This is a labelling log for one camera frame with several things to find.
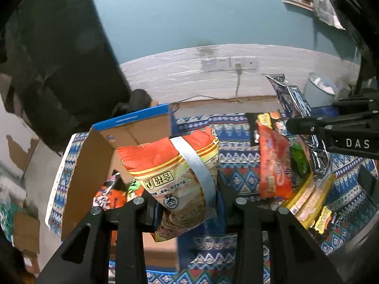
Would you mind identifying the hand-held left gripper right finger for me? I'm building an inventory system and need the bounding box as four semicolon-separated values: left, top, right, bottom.
217;183;344;284

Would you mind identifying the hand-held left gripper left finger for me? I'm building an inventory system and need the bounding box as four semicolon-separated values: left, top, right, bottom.
36;189;164;284

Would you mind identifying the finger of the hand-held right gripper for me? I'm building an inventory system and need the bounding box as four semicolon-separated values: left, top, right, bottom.
331;97;379;113
286;113;379;138

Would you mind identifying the orange white taped snack bag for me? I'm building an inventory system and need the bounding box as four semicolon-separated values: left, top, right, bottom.
117;127;220;242

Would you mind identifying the long yellow biscuit packet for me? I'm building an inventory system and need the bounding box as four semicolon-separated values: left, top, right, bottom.
281;172;316;215
296;172;337;230

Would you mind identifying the cardboard box with blue edge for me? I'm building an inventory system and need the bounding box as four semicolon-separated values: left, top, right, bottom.
44;103;181;273

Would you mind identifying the blue silver foil packet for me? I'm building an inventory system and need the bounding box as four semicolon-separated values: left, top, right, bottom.
286;85;313;118
265;74;290;116

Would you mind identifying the small green snack packet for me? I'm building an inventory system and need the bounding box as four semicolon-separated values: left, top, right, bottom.
127;180;141;197

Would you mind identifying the pale blue waste bin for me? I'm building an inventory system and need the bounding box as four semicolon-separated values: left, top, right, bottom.
304;72;338;107

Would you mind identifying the orange black snack packet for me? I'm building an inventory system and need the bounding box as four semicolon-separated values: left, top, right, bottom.
92;173;145;211

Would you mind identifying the red snack packet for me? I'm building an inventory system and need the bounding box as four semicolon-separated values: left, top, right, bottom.
257;124;293;200

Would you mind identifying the patterned blue tablecloth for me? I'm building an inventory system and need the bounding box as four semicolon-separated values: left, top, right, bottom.
49;112;379;284

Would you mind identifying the black yellow snack packet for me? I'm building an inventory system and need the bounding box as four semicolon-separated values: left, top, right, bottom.
308;206;341;243

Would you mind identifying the crumpled foil sheet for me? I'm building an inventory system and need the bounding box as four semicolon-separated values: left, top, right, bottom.
311;0;346;31

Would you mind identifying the black rounded object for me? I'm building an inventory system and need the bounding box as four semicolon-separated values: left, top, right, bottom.
112;89;152;116

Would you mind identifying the brown cardboard carton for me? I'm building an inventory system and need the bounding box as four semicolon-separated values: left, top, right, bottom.
12;211;41;273

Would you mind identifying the large black panel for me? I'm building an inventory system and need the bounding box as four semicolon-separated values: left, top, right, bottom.
0;0;133;154

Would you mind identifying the grey plug cable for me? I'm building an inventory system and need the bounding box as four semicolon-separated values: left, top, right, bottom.
234;63;245;102

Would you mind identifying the thin black cable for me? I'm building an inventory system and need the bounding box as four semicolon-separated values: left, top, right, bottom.
170;94;244;111

